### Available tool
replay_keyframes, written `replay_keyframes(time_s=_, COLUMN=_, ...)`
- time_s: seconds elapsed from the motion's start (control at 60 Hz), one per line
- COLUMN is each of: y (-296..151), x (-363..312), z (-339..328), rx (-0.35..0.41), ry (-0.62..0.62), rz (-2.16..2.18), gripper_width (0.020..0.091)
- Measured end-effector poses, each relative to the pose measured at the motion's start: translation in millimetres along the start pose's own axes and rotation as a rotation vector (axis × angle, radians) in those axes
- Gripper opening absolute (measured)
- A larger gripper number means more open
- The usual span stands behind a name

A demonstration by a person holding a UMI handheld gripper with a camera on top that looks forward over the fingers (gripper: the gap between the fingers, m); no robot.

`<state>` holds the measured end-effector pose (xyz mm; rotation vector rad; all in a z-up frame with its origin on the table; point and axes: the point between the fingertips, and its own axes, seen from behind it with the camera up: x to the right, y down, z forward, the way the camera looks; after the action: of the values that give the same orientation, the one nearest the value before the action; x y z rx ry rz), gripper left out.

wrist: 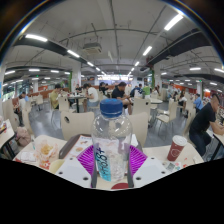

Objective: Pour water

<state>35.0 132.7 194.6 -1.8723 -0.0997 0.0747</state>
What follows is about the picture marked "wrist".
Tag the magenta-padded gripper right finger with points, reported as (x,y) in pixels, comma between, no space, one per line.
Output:
(138,160)

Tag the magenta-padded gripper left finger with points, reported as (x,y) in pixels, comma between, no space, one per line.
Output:
(86,160)

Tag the clear blue-capped water bottle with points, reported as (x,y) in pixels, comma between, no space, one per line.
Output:
(111,140)

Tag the crumpled white napkin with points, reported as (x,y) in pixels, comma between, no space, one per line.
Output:
(134,140)

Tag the beige chair with round hole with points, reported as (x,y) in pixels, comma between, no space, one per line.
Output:
(76,125)
(140,126)

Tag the colourful printed flyer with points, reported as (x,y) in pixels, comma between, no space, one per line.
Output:
(173,165)

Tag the red paper cup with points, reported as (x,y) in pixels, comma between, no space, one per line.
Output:
(176,150)

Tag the small red sauce packet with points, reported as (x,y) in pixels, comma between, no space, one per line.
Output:
(43,164)

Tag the group of beige chairs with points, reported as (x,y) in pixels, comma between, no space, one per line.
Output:
(141,105)

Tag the person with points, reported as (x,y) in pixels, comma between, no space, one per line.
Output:
(22,105)
(92,95)
(201,120)
(117,92)
(54,98)
(198,102)

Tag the pinkish beige backpack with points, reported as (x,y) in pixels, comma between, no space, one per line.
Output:
(23,136)

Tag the beige neighbouring table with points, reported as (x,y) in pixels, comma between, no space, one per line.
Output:
(7,135)
(218,130)

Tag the ceiling air conditioner unit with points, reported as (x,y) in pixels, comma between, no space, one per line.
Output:
(92,48)

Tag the group of ceiling lights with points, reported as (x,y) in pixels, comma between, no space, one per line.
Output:
(173,22)

